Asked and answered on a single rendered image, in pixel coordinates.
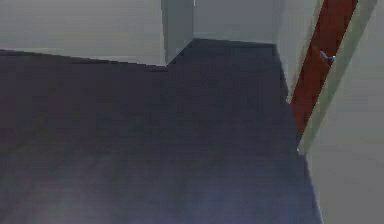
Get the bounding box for reddish brown room door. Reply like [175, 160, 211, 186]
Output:
[290, 0, 360, 140]

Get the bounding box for silver door handle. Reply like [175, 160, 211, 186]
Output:
[319, 50, 336, 66]

